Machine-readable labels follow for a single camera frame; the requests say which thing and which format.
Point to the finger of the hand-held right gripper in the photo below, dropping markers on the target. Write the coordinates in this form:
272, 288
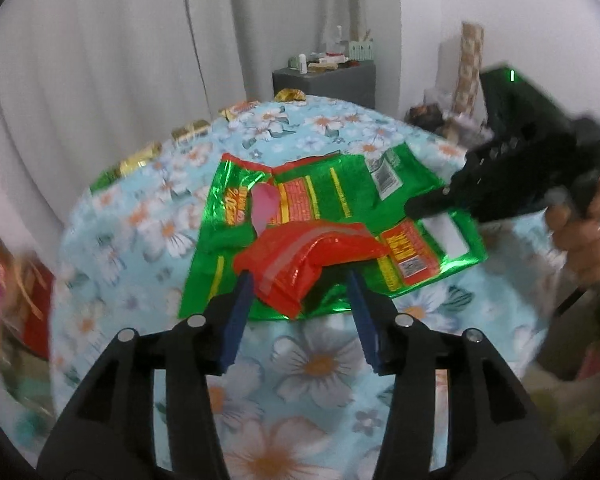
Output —
445, 202

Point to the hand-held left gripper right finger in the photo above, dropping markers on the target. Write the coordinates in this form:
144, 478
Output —
365, 320

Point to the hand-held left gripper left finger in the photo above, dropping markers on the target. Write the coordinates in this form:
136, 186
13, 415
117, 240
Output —
237, 320

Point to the red foil wrapper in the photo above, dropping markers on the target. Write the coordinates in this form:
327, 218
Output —
300, 260

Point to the large green foil bag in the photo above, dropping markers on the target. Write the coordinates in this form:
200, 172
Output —
330, 190

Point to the person's right hand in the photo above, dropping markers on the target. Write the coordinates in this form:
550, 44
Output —
590, 245

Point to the blue floral blanket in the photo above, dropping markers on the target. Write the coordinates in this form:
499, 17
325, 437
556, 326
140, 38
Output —
320, 360

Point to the dark brown bag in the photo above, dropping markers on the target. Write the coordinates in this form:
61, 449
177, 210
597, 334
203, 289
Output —
425, 116

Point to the white plastic bag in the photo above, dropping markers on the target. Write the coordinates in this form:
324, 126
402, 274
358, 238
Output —
437, 97

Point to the pink plastic scrap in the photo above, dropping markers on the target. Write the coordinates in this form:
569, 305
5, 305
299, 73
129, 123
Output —
263, 205

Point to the patterned wrapping roll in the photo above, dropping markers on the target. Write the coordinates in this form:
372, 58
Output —
467, 70

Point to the grey cabinet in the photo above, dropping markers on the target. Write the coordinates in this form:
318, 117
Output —
330, 82

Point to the mint picket holder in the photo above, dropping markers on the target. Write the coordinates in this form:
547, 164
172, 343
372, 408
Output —
361, 50

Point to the wooden stick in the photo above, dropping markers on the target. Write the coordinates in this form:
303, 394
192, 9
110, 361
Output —
325, 66

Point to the red white tube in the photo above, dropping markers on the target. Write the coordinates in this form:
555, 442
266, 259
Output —
334, 56

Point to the crumpled gold candy wrapper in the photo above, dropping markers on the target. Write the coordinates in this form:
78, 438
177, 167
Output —
290, 96

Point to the gold foil wrapper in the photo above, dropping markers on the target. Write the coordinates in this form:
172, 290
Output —
140, 158
191, 131

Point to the green foil wrapper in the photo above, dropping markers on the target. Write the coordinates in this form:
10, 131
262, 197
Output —
105, 181

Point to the white spray bottle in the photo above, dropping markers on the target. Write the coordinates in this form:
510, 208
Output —
337, 39

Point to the small white bottle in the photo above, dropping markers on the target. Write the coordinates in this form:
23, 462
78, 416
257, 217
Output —
303, 64

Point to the grey curtain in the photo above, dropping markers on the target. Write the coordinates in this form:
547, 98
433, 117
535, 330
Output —
130, 60

